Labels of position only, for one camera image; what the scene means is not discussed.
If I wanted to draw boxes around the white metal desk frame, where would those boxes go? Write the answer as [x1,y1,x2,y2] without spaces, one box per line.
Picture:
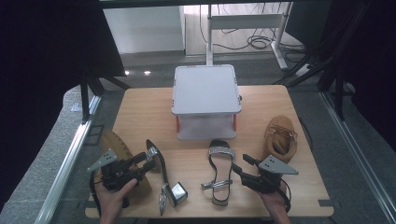
[205,2,294,71]

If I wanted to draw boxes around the white cabinet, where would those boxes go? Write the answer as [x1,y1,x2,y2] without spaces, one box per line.
[103,6,187,54]

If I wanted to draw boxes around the person's right hand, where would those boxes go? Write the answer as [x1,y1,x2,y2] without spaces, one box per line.
[260,186,289,217]

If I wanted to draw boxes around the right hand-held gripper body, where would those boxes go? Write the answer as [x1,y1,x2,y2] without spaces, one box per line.
[241,154,299,194]

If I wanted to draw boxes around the black metal stand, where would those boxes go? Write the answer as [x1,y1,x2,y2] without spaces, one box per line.
[78,68,132,124]
[274,52,358,121]

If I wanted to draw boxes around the tan suede boot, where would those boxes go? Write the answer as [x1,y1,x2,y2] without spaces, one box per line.
[262,115,299,164]
[98,129,153,203]

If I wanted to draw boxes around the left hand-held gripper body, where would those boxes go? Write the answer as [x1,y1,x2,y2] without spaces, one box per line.
[87,148,148,192]

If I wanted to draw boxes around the person's left hand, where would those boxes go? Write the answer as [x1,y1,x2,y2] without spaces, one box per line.
[96,178,138,220]

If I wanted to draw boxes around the black floor cables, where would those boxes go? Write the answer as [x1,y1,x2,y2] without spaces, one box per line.
[199,3,306,63]

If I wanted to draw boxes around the aluminium rail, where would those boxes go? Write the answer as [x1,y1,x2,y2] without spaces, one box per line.
[320,91,396,223]
[34,94,103,224]

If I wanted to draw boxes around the black silver block-heel sandal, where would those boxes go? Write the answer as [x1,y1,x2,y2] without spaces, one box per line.
[145,139,189,217]
[200,139,236,207]

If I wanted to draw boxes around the white power strip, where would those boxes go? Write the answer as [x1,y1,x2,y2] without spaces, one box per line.
[294,63,311,77]

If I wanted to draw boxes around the right hand-held gripper black cable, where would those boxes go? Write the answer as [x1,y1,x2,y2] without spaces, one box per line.
[279,177,292,213]

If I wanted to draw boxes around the black curtain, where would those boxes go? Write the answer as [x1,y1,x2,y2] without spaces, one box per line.
[0,0,127,213]
[286,0,396,153]

